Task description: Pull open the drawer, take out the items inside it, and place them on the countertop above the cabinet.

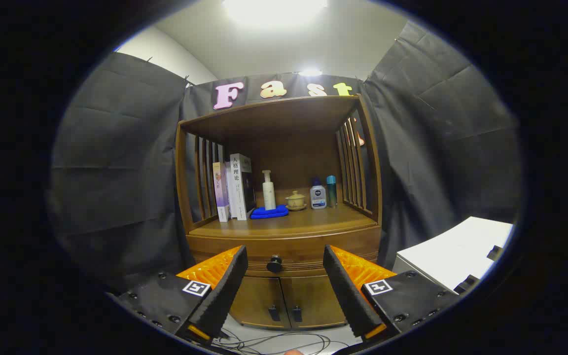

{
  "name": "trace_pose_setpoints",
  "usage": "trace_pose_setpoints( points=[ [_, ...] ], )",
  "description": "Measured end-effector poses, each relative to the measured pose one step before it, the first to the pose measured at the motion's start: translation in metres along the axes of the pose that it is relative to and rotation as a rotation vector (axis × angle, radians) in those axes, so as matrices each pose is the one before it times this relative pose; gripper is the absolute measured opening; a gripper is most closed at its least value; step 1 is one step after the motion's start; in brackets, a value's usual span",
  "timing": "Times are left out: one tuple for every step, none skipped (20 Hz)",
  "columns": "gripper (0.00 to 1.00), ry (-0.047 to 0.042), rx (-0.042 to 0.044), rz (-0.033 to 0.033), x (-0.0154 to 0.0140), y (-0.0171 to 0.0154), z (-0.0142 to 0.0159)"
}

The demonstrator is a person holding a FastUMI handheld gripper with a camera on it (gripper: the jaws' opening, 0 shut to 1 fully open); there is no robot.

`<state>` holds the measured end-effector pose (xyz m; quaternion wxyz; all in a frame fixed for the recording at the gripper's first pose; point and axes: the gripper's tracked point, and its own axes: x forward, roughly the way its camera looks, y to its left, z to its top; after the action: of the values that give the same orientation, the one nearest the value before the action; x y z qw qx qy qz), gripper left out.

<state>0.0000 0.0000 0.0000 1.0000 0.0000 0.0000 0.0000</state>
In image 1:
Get white bottle with blue cap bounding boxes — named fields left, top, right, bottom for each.
left=310, top=178, right=327, bottom=210

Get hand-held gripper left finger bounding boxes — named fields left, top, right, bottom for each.
left=111, top=245, right=249, bottom=346

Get black backdrop cloth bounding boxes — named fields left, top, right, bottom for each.
left=47, top=20, right=524, bottom=296

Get white pump bottle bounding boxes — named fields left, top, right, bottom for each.
left=262, top=170, right=277, bottom=211

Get thin white book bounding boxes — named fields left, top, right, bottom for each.
left=225, top=160, right=238, bottom=219

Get brown wooden cabinet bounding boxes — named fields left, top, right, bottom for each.
left=175, top=95, right=383, bottom=330

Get wooden countertop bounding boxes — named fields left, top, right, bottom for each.
left=190, top=205, right=378, bottom=238

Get thick white and black book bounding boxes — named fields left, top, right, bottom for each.
left=230, top=153, right=257, bottom=220

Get blue folded cloth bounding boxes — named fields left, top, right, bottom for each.
left=250, top=205, right=289, bottom=219

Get purple book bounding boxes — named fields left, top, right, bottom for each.
left=213, top=162, right=230, bottom=222

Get black floor cables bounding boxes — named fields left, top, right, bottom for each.
left=213, top=328, right=334, bottom=355

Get yellow lidded tea cup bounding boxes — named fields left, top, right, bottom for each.
left=285, top=191, right=307, bottom=212

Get wooden drawer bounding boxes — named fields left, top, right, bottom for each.
left=187, top=228, right=381, bottom=277

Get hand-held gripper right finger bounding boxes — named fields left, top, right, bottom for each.
left=322, top=245, right=460, bottom=346

